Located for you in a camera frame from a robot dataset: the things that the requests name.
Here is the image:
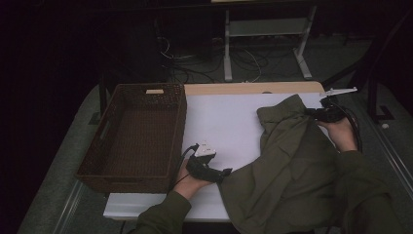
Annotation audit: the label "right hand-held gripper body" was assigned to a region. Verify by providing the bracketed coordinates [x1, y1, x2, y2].
[313, 86, 358, 124]

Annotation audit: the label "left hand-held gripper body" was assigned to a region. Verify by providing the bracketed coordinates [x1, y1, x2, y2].
[185, 140, 226, 183]

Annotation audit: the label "olive green pants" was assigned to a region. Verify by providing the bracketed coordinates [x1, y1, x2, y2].
[218, 94, 345, 234]

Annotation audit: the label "brown woven basket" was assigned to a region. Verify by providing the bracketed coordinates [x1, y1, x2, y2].
[74, 83, 188, 195]

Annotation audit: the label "person's left hand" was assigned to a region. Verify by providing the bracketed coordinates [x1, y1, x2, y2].
[174, 159, 213, 201]

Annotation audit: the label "person's right hand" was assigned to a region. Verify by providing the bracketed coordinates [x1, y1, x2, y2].
[316, 116, 358, 153]

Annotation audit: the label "dark metal stand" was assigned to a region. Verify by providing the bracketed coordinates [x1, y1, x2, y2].
[320, 9, 413, 123]

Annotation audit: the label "white metal stand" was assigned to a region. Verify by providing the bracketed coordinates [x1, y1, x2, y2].
[223, 4, 318, 82]

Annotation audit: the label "black metal table leg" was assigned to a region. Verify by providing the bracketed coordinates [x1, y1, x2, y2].
[97, 76, 110, 115]

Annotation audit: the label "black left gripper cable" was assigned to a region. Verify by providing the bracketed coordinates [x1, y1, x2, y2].
[169, 143, 200, 193]

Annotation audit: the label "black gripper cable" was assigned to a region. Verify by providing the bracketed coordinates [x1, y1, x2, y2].
[330, 100, 363, 153]
[169, 143, 200, 193]

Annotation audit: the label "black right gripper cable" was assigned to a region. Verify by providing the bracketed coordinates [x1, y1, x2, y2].
[330, 100, 363, 153]

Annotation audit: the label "grey metal rail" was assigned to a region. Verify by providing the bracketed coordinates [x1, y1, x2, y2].
[369, 128, 413, 196]
[53, 179, 87, 234]

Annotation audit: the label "tangle of floor cables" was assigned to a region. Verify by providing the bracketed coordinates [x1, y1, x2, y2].
[155, 35, 271, 84]

